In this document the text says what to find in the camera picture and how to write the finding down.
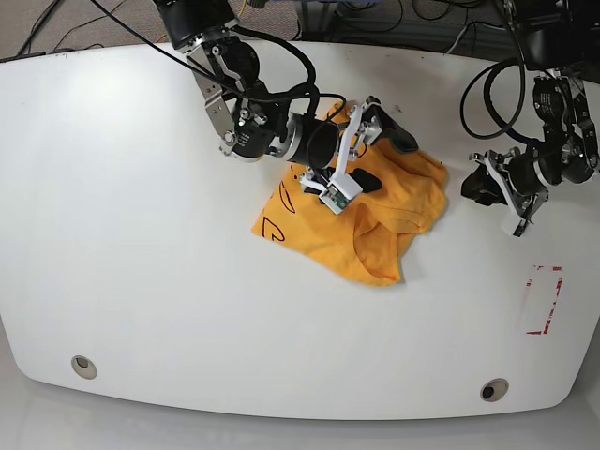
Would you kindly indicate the table cable grommet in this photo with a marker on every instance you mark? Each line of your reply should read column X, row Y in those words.
column 494, row 390
column 84, row 367

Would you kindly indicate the red tape rectangle marking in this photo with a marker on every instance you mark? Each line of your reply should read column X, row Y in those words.
column 542, row 292

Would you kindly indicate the right table cable grommet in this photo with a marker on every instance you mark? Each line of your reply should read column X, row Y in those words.
column 494, row 390

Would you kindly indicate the orange yellow t-shirt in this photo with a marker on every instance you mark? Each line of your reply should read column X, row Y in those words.
column 365, row 242

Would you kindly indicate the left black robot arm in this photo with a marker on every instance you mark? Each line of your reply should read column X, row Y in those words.
column 554, row 40

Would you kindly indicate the left table cable grommet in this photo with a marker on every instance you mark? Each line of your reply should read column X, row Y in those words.
column 84, row 367

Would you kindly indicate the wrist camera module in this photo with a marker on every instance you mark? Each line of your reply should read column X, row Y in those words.
column 515, row 225
column 340, row 192

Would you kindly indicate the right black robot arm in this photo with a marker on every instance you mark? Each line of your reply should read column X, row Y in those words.
column 209, row 35

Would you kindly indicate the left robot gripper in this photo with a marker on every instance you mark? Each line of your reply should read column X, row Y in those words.
column 521, row 180

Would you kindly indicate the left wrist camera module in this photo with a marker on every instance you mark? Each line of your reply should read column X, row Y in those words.
column 515, row 225

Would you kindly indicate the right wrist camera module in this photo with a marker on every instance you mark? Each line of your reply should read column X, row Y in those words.
column 340, row 192

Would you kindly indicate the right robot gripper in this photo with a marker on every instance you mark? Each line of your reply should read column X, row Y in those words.
column 250, row 130

